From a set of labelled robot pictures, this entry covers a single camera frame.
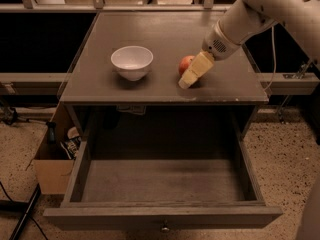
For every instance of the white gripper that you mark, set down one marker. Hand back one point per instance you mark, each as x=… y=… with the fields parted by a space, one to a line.
x=216 y=44

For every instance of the red apple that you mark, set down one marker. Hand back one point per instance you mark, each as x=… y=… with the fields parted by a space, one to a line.
x=185 y=63

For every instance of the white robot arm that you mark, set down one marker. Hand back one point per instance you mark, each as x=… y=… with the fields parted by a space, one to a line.
x=246 y=18

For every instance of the open grey top drawer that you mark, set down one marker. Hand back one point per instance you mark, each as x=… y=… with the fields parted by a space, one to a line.
x=128 y=178

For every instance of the metal drawer knob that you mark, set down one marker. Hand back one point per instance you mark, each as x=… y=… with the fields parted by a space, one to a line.
x=164 y=227

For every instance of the white ceramic bowl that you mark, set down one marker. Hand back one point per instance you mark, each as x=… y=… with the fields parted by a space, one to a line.
x=132 y=62

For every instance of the grey wooden cabinet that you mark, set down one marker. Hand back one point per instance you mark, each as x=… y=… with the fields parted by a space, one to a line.
x=170 y=110

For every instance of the paper label under cabinet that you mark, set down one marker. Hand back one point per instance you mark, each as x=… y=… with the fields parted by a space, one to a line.
x=133 y=109

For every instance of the black snack bag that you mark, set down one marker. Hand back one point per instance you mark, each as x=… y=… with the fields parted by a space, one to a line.
x=71 y=147

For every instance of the dark spray bottle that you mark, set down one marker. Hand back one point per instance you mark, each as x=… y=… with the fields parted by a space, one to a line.
x=51 y=136

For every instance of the brown cardboard box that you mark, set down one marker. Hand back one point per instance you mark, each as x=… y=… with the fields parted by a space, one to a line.
x=52 y=166

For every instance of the black floor stand bar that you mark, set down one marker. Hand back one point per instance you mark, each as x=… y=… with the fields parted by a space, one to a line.
x=21 y=210

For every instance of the upper metal rail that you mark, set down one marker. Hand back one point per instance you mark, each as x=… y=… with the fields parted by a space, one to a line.
x=19 y=8

